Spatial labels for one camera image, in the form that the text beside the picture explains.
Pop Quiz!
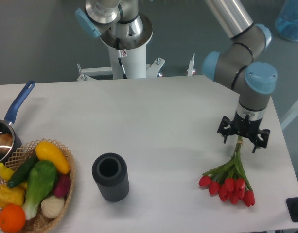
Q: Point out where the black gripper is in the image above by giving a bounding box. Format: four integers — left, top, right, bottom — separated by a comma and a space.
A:
217, 112, 270, 153

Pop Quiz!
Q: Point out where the red tulip bouquet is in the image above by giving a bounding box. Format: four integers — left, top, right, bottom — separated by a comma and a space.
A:
198, 136, 255, 207

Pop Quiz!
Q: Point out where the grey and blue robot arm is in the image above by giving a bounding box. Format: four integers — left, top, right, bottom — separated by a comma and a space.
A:
75, 0, 278, 148

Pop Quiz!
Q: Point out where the black device at edge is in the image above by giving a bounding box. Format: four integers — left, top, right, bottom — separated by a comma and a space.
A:
286, 197, 298, 222

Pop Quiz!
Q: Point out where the blue plastic bag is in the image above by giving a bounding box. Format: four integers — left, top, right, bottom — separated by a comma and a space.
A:
275, 0, 298, 42

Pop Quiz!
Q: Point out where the dark grey ribbed vase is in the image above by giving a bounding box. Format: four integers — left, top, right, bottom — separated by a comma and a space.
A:
92, 153, 129, 202

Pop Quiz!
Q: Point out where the purple red radish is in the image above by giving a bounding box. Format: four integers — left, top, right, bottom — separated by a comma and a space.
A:
53, 175, 71, 197

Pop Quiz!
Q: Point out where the yellow squash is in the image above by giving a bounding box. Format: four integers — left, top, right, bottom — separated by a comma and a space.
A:
35, 141, 70, 175

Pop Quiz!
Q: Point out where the white garlic bulb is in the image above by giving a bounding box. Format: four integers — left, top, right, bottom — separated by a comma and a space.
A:
41, 195, 65, 219

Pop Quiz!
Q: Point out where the green bok choy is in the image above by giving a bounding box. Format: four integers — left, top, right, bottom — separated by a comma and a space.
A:
22, 160, 57, 220

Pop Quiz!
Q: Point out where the dark green cucumber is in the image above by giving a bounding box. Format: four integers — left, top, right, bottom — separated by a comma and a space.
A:
7, 154, 39, 188

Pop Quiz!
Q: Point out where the woven wicker basket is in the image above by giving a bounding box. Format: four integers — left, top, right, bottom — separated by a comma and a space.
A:
4, 138, 76, 233

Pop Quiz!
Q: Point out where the brown bread roll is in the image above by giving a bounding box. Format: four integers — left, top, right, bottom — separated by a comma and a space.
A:
0, 133, 13, 155

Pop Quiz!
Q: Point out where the small yellow gourd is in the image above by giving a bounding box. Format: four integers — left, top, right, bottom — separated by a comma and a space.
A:
0, 163, 14, 181

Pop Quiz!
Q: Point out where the orange fruit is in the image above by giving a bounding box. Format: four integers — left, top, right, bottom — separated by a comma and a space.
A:
0, 204, 26, 233

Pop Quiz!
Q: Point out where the yellow bell pepper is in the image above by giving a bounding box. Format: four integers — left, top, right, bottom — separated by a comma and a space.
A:
0, 184, 25, 209

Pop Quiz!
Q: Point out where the white frame bar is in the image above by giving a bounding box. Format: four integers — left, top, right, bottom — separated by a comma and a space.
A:
280, 99, 298, 130

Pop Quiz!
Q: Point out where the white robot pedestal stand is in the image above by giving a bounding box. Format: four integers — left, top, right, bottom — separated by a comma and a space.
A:
76, 41, 196, 82

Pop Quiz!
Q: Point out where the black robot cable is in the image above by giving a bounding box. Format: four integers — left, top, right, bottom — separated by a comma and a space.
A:
115, 37, 128, 79

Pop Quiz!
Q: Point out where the blue handled saucepan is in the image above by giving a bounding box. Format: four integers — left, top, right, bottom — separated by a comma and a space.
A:
0, 81, 35, 163

